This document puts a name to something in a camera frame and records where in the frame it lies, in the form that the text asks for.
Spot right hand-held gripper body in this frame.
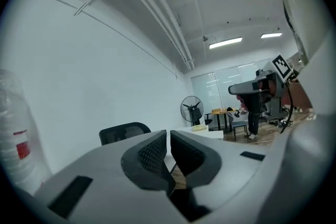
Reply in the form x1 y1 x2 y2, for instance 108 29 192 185
262 54 294 115

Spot round yellow wooden table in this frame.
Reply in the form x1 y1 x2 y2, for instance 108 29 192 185
211 108 237 132

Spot black standing fan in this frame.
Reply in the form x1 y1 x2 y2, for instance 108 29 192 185
180 95 205 127

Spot person's right forearm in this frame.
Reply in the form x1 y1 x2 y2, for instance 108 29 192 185
287 78 313 111

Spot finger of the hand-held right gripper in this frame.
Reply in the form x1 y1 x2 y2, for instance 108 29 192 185
227 79 265 95

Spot white ceiling pipes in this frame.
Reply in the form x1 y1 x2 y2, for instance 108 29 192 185
91 0 195 71

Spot black floor equipment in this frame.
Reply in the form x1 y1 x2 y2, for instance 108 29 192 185
262 110 297 127

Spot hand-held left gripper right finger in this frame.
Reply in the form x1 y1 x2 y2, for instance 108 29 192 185
170 130 272 215

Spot blue stool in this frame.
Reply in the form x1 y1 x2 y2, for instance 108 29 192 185
227 112 249 141

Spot black mesh office chair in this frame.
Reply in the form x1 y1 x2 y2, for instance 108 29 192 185
98 121 152 146

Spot frosted glass partition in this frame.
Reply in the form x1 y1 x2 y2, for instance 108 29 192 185
191 59 275 114

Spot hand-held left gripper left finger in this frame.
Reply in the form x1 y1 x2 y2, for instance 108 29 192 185
34 130 190 224

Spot large clear water bottle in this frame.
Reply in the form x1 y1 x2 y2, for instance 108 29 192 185
0 69 51 194

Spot person's beige clothing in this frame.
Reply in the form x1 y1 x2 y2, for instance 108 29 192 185
262 0 336 224

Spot long ceiling light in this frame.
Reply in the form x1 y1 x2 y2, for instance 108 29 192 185
208 37 243 50

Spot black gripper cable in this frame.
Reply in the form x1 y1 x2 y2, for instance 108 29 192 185
279 80 294 135

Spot short ceiling light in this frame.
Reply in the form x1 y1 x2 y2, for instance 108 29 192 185
260 32 283 39

